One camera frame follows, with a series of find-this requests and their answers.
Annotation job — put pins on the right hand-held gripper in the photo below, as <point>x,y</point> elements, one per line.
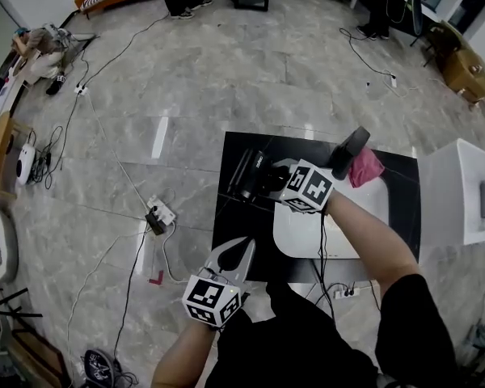
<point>309,188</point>

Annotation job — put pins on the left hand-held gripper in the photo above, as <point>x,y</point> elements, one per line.
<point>210,301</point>

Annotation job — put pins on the black vanity with white sink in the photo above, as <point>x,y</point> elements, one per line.
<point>242,233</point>

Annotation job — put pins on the black hair dryer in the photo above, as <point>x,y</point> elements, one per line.
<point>246,174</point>

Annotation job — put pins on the person's right forearm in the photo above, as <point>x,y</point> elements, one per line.
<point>372,241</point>

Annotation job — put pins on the person's left forearm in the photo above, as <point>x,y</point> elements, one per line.
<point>182,358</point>

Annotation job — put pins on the black faucet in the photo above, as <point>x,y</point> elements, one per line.
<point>347,152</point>

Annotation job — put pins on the pink cloth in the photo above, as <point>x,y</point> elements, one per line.
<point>363,168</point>

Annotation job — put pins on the white power strip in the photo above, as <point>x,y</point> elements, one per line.
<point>345,292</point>
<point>165,212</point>
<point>393,81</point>
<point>81,90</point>

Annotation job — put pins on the black power adapter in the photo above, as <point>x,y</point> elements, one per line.
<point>155,224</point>

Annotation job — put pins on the person's black clothing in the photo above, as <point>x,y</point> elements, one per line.
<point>307,346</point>

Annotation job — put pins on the white bathtub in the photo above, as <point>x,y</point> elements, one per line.
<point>448,192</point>

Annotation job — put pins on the dark patterned cushion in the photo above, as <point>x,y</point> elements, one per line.
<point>99,370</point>

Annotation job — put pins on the dark wicker chair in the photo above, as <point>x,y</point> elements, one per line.
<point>442,40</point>

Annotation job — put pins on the grey bathtub fixture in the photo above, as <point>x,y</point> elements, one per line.
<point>484,200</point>

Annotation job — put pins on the cardboard box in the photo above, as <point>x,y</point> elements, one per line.
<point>466,73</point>

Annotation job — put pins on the grey round patterned cushion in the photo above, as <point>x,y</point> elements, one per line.
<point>6,249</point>

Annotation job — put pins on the white rounded appliance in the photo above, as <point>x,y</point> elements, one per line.
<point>25,164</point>

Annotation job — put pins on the white low platform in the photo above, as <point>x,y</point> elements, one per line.
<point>0,99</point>

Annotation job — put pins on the black frame wooden chair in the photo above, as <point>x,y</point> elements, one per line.
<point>28,354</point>

